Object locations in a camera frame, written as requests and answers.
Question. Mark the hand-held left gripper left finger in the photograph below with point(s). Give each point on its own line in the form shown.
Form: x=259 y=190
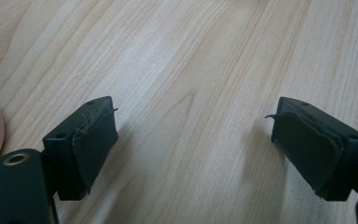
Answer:
x=84 y=149

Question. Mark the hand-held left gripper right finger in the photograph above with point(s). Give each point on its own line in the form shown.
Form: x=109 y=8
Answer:
x=317 y=149

